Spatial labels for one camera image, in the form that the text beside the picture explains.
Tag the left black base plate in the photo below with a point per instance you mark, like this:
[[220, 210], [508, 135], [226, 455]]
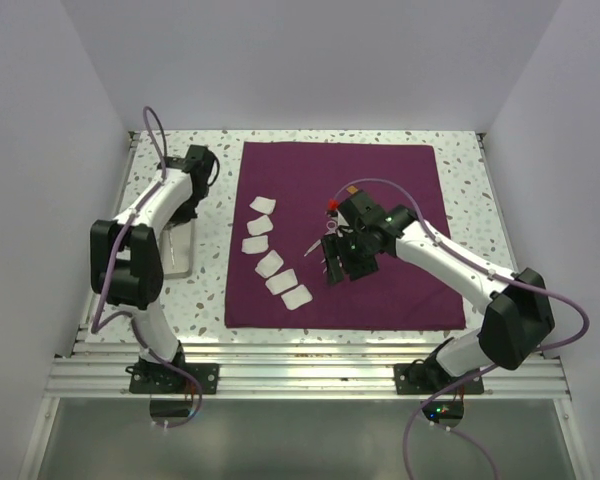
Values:
[[151, 378]]

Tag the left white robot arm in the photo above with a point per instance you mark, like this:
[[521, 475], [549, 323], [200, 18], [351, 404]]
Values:
[[126, 269]]

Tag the stainless steel instrument tray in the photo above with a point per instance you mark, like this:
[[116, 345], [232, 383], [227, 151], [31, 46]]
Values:
[[177, 250]]

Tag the white gauze pad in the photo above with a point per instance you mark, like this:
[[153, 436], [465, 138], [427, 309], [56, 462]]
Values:
[[269, 265], [263, 205], [260, 226], [255, 245], [282, 282], [297, 297]]

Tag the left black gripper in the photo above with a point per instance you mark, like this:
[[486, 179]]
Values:
[[181, 218]]

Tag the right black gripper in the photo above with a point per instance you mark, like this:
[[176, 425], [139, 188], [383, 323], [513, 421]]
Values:
[[334, 244]]

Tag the purple cloth mat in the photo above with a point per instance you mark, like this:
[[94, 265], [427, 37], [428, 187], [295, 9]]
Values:
[[302, 178]]

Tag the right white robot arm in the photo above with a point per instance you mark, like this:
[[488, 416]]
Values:
[[517, 315]]

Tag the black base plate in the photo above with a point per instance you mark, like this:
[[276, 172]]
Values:
[[420, 378], [151, 378]]

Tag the steel surgical scissors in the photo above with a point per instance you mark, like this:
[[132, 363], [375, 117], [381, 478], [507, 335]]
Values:
[[314, 245]]

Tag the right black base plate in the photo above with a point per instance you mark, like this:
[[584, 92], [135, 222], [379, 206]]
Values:
[[420, 378]]

